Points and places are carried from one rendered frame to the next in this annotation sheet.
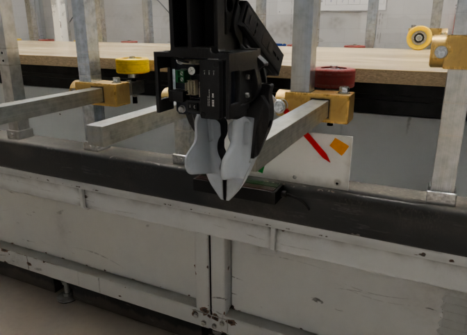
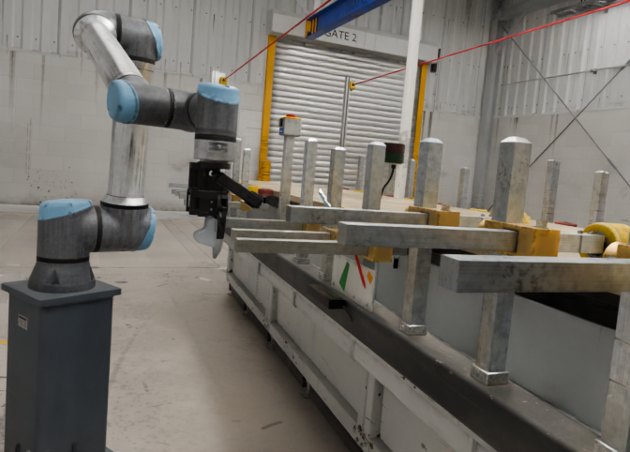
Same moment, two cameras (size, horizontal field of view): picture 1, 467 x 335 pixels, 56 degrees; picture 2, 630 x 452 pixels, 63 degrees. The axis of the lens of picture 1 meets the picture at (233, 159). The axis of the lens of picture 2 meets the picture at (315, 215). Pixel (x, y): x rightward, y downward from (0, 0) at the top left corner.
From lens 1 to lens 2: 0.98 m
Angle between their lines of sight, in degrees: 45
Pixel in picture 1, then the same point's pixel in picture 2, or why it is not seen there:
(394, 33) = not seen: outside the picture
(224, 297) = (370, 420)
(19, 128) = not seen: hidden behind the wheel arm
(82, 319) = (303, 411)
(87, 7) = (307, 172)
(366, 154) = (449, 308)
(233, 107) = (193, 210)
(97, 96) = (297, 226)
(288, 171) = (352, 292)
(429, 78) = not seen: hidden behind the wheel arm
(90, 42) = (307, 192)
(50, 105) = (260, 224)
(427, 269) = (408, 393)
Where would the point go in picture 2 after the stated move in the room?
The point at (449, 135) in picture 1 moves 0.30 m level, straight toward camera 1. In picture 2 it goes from (410, 278) to (272, 276)
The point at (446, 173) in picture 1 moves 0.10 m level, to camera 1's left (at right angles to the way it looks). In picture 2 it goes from (408, 308) to (370, 296)
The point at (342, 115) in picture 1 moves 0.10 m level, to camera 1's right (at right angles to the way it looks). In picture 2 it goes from (372, 254) to (406, 262)
